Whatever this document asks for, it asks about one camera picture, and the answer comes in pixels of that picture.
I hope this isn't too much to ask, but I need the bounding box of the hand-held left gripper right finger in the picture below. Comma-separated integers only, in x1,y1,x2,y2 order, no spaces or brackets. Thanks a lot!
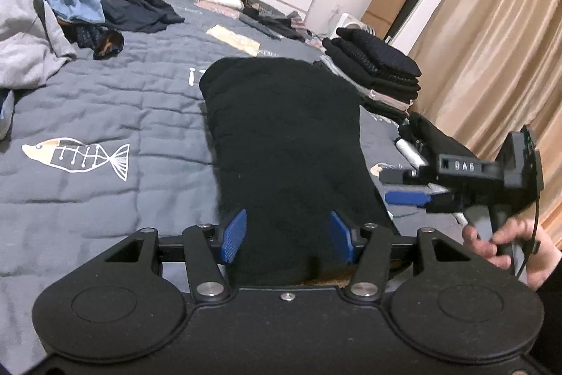
329,210,477,301

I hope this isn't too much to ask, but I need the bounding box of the black quilted jacket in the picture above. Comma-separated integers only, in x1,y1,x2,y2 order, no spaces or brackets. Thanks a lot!
198,56,396,287

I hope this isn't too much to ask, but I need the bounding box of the navy garment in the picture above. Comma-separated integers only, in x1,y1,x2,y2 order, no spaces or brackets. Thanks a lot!
100,0,186,34

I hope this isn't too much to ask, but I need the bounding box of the silver cylinder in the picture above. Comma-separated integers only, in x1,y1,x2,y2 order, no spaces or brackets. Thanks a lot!
394,138,433,174

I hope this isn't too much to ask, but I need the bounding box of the grey sweatshirt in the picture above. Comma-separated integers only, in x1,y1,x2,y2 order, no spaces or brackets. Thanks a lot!
0,0,77,90

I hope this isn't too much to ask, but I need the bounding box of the grey quilted bedspread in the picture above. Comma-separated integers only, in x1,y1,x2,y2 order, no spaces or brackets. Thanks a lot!
0,0,422,358

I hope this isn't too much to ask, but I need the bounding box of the beige curtain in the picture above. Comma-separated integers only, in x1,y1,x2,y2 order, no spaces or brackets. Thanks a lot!
406,0,562,248

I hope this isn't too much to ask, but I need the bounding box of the black cable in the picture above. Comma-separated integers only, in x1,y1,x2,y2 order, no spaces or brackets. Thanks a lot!
514,177,542,281

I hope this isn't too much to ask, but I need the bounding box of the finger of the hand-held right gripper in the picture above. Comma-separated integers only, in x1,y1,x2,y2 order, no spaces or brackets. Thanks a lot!
384,189,453,212
378,168,422,185

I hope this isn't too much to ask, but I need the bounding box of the dark framed panel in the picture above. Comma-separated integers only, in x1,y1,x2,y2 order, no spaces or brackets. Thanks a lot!
386,0,436,44

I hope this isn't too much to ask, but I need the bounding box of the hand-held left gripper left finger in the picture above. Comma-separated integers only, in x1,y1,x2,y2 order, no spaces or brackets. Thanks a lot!
105,208,247,300

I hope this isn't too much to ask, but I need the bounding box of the black garment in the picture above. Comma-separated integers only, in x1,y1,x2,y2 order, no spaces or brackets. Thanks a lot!
239,6,317,42

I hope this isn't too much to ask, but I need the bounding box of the stack of dark folded clothes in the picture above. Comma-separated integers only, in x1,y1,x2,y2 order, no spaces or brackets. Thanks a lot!
322,28,423,112

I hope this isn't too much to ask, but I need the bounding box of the person's right hand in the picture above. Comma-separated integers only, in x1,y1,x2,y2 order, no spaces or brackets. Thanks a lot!
462,217,562,292

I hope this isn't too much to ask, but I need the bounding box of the light blue peach garment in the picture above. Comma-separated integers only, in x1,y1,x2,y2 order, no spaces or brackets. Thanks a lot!
0,89,14,141

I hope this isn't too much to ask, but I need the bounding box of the dark brown patterned garment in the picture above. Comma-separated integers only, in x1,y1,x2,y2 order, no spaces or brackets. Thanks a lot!
66,24,126,60

